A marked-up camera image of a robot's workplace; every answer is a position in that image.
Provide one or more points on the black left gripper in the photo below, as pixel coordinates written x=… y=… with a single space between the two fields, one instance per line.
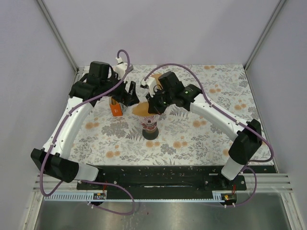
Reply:
x=127 y=98

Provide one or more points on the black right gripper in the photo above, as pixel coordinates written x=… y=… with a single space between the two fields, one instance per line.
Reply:
x=153 y=108

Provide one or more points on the orange coffee filter box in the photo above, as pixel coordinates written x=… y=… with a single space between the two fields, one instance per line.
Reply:
x=117 y=109

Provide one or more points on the clear glass dripper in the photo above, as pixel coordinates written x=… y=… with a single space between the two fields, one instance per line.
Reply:
x=148 y=122

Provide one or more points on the brown paper coffee filter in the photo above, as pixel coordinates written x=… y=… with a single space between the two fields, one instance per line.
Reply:
x=156 y=77

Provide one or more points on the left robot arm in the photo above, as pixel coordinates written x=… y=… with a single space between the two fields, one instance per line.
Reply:
x=102 y=79

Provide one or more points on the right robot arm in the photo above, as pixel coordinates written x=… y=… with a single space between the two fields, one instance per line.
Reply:
x=245 y=135

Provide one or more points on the floral table mat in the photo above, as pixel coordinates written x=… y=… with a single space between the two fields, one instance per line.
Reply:
x=184 y=138

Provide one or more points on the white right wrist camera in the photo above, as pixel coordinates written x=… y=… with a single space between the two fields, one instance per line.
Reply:
x=152 y=84

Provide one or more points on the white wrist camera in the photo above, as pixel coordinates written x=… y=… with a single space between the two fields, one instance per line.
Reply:
x=152 y=84
x=122 y=67

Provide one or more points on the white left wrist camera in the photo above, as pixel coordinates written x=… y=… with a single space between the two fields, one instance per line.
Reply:
x=122 y=67

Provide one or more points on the aluminium frame rail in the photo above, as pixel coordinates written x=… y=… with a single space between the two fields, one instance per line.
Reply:
x=52 y=25

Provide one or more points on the white slotted cable duct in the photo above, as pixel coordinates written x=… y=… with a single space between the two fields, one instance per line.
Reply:
x=77 y=196

